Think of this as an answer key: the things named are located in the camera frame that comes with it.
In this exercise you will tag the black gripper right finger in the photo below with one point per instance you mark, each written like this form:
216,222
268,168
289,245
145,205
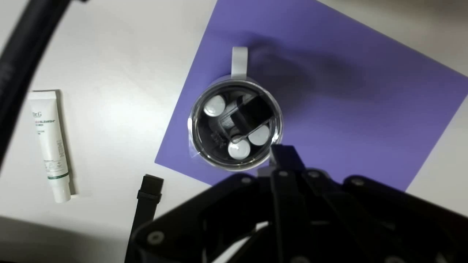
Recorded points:
371,220

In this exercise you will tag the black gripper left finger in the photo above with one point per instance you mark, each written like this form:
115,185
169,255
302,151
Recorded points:
229,220

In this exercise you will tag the silver metal cup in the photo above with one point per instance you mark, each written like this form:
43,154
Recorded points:
239,61

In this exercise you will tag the purple mat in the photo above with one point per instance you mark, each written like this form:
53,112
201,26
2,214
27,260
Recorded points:
352,97

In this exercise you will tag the white cream tube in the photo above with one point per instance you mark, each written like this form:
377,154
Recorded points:
50,141

